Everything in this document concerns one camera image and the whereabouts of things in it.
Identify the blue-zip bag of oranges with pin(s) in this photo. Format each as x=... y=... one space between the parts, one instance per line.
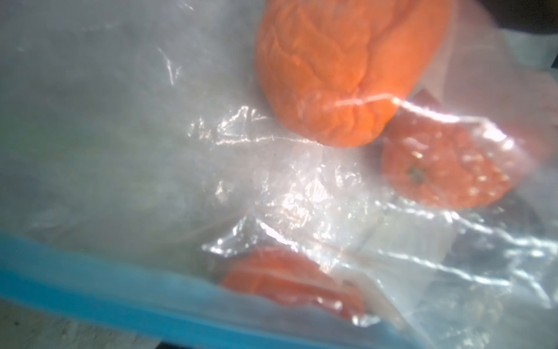
x=281 y=174

